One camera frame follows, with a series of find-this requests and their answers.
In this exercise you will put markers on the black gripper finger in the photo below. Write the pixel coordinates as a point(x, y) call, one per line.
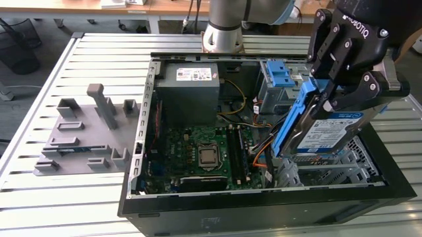
point(320, 44)
point(381, 89)

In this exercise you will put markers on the hard disk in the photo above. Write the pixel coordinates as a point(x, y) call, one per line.
point(325, 133)

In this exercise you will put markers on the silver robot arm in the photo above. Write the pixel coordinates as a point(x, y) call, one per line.
point(224, 37)

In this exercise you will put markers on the silver disk bay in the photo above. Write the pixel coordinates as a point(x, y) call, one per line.
point(329, 168)

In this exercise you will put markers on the white appliance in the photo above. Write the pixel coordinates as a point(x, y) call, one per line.
point(418, 44)

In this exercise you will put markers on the blue plastic drive latch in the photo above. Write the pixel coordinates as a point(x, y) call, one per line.
point(277, 71)

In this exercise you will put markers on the silver drive cage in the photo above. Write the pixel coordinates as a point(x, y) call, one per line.
point(273, 98)

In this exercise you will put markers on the grey power supply unit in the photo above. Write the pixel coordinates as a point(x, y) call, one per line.
point(187, 103)

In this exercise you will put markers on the green RAM stick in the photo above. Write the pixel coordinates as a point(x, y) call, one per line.
point(73, 149)
point(244, 154)

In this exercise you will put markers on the black RAM slot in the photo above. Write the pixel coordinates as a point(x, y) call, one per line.
point(231, 153)
point(235, 153)

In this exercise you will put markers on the silver CPU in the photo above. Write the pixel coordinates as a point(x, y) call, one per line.
point(207, 156)

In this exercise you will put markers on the small white blue box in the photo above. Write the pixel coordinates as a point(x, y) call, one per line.
point(134, 2)

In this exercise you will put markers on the green motherboard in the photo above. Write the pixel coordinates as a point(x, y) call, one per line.
point(179, 148)

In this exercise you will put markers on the black graphics card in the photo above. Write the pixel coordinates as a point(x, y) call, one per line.
point(201, 184)

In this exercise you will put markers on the black PC case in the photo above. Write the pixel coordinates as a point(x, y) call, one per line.
point(229, 209)

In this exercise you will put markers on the wooden top desk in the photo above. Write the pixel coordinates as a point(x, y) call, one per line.
point(81, 5)

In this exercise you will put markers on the grey parts rack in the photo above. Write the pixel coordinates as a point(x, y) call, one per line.
point(88, 138)

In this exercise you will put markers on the black mesh waste bin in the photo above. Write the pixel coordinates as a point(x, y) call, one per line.
point(18, 49)

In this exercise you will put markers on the grey metal foot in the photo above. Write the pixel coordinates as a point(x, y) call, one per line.
point(6, 95)

